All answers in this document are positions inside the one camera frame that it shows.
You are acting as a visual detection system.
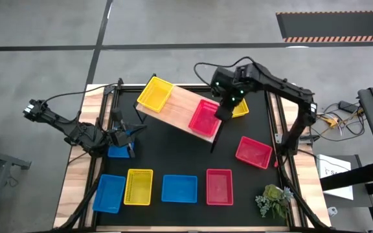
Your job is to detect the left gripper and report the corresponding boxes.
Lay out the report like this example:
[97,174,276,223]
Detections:
[108,124,148,159]

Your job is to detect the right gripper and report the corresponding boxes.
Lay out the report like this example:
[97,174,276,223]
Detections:
[209,66,244,122]

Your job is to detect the yellow plastic slotted basket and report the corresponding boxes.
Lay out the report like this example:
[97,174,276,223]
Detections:
[136,76,175,114]
[123,168,154,206]
[231,98,250,118]

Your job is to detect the blue plastic slotted basket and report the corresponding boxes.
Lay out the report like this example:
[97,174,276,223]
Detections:
[91,173,127,215]
[107,129,136,159]
[161,174,199,205]

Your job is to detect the red plastic slotted basket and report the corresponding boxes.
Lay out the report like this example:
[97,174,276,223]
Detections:
[205,168,234,206]
[188,98,223,137]
[234,135,274,170]

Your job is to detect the wooden shelf with black legs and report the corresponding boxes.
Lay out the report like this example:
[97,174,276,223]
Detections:
[134,73,223,154]

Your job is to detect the black table mat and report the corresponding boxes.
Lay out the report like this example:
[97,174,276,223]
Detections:
[96,89,288,227]

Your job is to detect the artificial succulent plant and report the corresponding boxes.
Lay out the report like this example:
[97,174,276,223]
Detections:
[254,183,295,220]

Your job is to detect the white cardboard box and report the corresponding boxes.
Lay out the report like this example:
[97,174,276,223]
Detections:
[315,153,355,201]

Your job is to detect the black power adapter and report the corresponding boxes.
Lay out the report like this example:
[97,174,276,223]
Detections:
[337,100,357,113]

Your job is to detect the black hazard-striped floor mat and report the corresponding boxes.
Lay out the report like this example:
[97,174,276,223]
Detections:
[276,10,373,43]

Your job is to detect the black metal beam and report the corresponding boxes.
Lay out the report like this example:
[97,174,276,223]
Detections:
[319,161,373,192]

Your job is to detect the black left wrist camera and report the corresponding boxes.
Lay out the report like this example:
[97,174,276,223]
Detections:
[109,107,125,131]

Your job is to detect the black table frame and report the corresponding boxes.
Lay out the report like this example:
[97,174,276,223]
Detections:
[52,77,333,233]

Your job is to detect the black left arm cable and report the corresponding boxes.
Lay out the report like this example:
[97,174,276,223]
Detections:
[42,82,120,107]

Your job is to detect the yellow cable connector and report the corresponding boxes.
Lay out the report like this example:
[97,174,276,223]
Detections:
[324,116,339,129]

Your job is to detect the black floor cable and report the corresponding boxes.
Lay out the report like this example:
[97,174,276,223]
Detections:
[309,109,367,143]

